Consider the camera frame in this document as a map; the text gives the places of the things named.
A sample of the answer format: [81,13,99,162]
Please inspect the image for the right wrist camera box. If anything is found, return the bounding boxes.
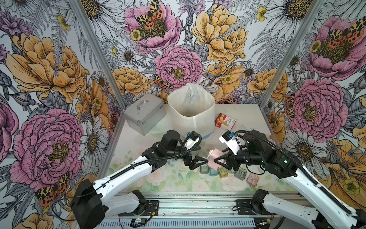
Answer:
[219,131,242,155]

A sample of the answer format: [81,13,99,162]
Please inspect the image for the translucent green shavings tray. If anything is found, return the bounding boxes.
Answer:
[199,164,210,175]

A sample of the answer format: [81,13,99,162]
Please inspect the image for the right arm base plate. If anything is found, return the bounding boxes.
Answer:
[232,199,275,216]

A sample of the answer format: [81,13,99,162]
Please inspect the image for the red white bandage box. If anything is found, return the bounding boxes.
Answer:
[214,113,236,131]

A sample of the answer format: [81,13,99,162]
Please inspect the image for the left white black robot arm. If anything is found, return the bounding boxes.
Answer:
[71,130,208,229]

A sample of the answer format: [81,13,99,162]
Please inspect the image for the translucent yellow shavings tray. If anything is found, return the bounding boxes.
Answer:
[218,168,229,178]

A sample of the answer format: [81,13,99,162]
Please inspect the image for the pink translucent shavings tray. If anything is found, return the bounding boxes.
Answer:
[246,173,260,187]

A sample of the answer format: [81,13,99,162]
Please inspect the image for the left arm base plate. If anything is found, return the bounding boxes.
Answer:
[139,200,160,217]

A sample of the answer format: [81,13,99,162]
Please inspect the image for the grey translucent shavings tray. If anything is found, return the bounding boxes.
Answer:
[234,168,247,181]

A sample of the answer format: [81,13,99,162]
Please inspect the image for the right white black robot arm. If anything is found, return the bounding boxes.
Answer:
[214,130,366,229]

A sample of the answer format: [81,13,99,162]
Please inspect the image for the translucent blue shavings tray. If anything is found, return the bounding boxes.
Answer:
[209,168,219,177]

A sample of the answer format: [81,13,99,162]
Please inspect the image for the white lined trash bin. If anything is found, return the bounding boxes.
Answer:
[167,83,215,137]

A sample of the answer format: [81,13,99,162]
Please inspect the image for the silver aluminium case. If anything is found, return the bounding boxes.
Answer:
[124,94,166,135]

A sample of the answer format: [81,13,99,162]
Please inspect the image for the pink pencil sharpener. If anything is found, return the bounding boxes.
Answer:
[207,149,225,170]

